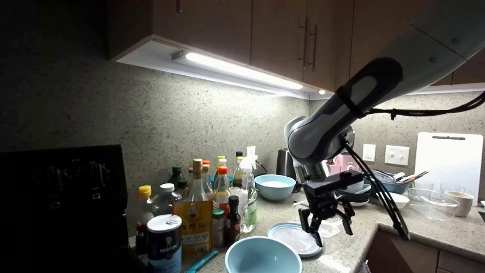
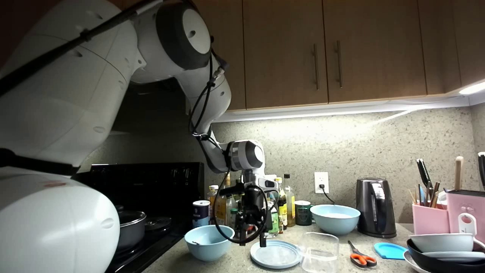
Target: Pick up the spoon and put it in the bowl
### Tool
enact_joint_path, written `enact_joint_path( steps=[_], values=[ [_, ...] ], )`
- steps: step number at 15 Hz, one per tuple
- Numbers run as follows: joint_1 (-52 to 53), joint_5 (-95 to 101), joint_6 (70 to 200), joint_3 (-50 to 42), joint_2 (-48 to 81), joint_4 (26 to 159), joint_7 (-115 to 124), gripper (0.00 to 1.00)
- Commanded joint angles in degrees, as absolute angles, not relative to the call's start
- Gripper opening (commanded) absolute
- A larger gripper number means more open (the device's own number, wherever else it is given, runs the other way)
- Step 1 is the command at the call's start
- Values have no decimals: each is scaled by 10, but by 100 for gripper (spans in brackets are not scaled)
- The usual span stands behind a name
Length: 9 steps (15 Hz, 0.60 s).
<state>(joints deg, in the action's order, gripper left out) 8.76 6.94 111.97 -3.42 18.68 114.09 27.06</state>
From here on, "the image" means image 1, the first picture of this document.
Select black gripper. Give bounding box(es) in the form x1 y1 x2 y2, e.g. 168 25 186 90
298 169 365 248

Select light blue plate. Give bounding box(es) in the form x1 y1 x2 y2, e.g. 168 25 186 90
265 219 324 260

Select dark bowl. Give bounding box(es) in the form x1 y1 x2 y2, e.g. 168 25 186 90
353 183 374 203

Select large light blue bowl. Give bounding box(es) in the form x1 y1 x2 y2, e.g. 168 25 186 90
253 172 297 203

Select small white bowl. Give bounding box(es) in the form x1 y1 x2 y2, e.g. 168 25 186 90
388 191 411 212

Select pink knife block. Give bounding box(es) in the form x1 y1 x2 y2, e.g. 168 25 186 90
342 153 361 175

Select dark blue dish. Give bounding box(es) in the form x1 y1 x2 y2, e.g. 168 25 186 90
370 168 409 195

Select black steel electric kettle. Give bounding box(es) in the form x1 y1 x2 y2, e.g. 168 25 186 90
276 147 297 178

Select clear spray bottle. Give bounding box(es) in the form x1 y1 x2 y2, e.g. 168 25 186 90
236 145 261 234

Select wooden lower cabinet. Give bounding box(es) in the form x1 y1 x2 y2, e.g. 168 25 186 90
362 225 485 273

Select small dark sauce bottle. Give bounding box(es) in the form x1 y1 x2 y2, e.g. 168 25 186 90
223 194 242 248

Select black cap bottle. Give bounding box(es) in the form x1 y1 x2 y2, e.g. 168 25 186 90
232 150 245 187

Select clear plastic container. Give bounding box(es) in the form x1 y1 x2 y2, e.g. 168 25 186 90
406 186 459 222

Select orange cap sauce bottle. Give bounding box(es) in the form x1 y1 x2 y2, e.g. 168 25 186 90
211 165 233 213

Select small jar green lid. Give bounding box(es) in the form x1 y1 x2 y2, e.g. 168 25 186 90
211 207 226 248

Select small yellow cap bottle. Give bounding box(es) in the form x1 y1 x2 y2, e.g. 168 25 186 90
215 154 229 175

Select white cutting board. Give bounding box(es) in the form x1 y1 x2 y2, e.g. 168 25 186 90
414 131 485 203

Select slim orange cap bottle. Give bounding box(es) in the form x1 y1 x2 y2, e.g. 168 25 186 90
201 159 212 194

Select white mug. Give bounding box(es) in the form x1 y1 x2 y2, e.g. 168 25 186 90
445 189 476 219

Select dark green bottle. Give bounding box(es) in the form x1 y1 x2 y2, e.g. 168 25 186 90
167 165 189 198

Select clear bottle white cap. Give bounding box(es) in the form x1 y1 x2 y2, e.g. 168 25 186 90
150 181 182 218

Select dark canister white lid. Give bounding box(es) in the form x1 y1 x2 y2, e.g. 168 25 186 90
145 213 183 273

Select under cabinet light strip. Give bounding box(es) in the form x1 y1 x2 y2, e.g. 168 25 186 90
171 48 306 93
403 81 485 98

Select wooden upper cabinets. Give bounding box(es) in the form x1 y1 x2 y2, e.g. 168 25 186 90
104 0 485 100

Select white wall switch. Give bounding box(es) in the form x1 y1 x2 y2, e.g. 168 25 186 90
361 142 377 163

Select white wall outlet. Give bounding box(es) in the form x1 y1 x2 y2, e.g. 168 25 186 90
383 143 411 166

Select light utensil handle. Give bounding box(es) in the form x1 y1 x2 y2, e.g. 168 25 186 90
394 169 430 184

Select teal handled utensil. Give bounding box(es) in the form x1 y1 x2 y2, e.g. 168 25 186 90
183 248 220 273

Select metal cabinet handle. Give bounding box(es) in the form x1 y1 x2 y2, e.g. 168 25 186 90
300 16 309 66

